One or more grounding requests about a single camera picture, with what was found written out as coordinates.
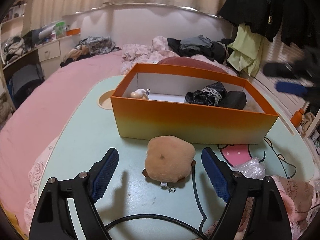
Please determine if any pile of dark clothes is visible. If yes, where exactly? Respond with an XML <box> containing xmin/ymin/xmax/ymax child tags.
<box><xmin>167</xmin><ymin>35</ymin><xmax>233</xmax><ymax>64</ymax></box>

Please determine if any orange bottle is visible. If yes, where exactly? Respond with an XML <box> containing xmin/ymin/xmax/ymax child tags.
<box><xmin>290</xmin><ymin>108</ymin><xmax>304</xmax><ymax>128</ymax></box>

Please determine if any orange cardboard box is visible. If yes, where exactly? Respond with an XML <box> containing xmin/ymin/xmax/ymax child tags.
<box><xmin>111</xmin><ymin>63</ymin><xmax>278</xmax><ymax>145</ymax></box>

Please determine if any dark red pillow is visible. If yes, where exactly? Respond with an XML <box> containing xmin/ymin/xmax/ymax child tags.
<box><xmin>158</xmin><ymin>57</ymin><xmax>227</xmax><ymax>74</ymax></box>

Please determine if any black hanging jacket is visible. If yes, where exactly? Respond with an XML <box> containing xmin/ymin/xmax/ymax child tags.
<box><xmin>218</xmin><ymin>0</ymin><xmax>319</xmax><ymax>49</ymax></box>

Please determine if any white desk with drawer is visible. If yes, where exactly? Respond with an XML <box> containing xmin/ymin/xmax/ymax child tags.
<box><xmin>3</xmin><ymin>34</ymin><xmax>80</xmax><ymax>81</ymax></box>

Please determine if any black leather pouch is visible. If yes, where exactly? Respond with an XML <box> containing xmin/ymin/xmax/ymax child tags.
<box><xmin>218</xmin><ymin>91</ymin><xmax>247</xmax><ymax>110</ymax></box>

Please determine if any black cable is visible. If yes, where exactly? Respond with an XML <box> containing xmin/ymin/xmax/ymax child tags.
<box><xmin>105</xmin><ymin>164</ymin><xmax>216</xmax><ymax>240</ymax></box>

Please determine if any patterned clothes heap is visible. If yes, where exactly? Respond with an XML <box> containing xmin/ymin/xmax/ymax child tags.
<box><xmin>60</xmin><ymin>36</ymin><xmax>120</xmax><ymax>67</ymax></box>

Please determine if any light green hanging garment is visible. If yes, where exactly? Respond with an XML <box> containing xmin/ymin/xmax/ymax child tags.
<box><xmin>227</xmin><ymin>24</ymin><xmax>266</xmax><ymax>77</ymax></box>

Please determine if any beige furry pouch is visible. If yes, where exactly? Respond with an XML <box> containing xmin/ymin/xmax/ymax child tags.
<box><xmin>243</xmin><ymin>101</ymin><xmax>264</xmax><ymax>113</ymax></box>

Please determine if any black patterned cloth pouch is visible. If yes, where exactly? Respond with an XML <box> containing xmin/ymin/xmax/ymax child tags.
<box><xmin>185</xmin><ymin>82</ymin><xmax>227</xmax><ymax>106</ymax></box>

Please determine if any pink floral blanket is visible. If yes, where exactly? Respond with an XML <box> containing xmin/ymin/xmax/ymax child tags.
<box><xmin>120</xmin><ymin>36</ymin><xmax>238</xmax><ymax>76</ymax></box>

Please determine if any tan round plush toy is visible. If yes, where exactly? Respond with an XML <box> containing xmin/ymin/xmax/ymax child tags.
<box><xmin>142</xmin><ymin>135</ymin><xmax>196</xmax><ymax>183</ymax></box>

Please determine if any small cartoon figurine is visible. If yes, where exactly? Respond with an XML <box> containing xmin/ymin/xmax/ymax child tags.
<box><xmin>130</xmin><ymin>89</ymin><xmax>150</xmax><ymax>100</ymax></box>

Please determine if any pink bed sheet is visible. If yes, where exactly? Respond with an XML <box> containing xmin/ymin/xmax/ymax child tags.
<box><xmin>1</xmin><ymin>51</ymin><xmax>121</xmax><ymax>234</ymax></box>

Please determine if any mint green lap table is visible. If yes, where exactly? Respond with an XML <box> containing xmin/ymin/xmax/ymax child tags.
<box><xmin>39</xmin><ymin>76</ymin><xmax>315</xmax><ymax>239</ymax></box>

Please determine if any clear plastic bag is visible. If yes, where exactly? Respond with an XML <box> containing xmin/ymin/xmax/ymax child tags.
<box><xmin>232</xmin><ymin>158</ymin><xmax>266</xmax><ymax>180</ymax></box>

